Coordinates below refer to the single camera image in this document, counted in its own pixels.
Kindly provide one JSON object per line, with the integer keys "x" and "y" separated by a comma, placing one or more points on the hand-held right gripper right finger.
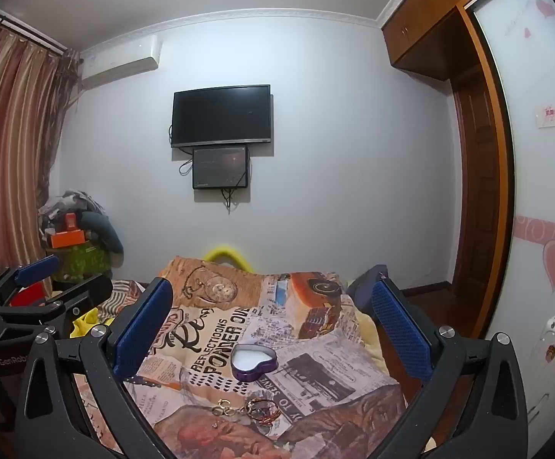
{"x": 399, "y": 330}

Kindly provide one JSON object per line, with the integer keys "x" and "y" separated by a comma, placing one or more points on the pink wall sticker card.
{"x": 550, "y": 117}

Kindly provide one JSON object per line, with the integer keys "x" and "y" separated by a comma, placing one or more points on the yellow cloth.
{"x": 86, "y": 327}

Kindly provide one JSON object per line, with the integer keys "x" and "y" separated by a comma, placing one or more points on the purple heart-shaped tin box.
{"x": 253, "y": 359}

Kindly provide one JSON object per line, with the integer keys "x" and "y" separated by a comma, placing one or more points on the brown wooden door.
{"x": 473, "y": 191}

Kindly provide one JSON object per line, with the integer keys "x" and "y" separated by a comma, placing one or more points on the printed blanket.
{"x": 268, "y": 325}

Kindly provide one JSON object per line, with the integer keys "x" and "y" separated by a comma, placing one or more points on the black wall television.
{"x": 221, "y": 115}

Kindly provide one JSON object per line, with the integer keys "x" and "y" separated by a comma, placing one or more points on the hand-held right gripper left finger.
{"x": 143, "y": 325}

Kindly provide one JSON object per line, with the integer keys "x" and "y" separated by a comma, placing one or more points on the wooden overhead cabinet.
{"x": 426, "y": 14}

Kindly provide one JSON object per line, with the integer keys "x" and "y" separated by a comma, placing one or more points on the small black monitor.
{"x": 220, "y": 167}

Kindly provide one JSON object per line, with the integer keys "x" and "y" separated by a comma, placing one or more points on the white wardrobe door with hearts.
{"x": 540, "y": 153}

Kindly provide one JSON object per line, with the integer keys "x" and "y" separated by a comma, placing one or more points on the navy blue bag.
{"x": 363, "y": 289}

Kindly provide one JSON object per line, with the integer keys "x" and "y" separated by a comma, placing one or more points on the grey pillow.
{"x": 103, "y": 234}

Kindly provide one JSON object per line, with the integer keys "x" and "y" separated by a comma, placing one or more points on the striped curtain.
{"x": 9, "y": 153}

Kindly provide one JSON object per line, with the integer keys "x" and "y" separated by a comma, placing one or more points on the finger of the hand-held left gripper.
{"x": 91, "y": 289}
{"x": 38, "y": 267}

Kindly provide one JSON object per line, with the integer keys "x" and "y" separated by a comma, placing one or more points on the white air conditioner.
{"x": 119, "y": 60}

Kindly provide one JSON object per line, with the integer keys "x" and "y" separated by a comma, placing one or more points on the pale yellow fleece blanket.
{"x": 373, "y": 339}

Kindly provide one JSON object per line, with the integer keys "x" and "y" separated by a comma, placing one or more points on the striped bedding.
{"x": 122, "y": 294}

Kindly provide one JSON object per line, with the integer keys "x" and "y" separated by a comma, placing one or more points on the orange box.
{"x": 67, "y": 238}

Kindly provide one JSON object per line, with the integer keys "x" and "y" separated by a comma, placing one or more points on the green patterned cloth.
{"x": 83, "y": 260}

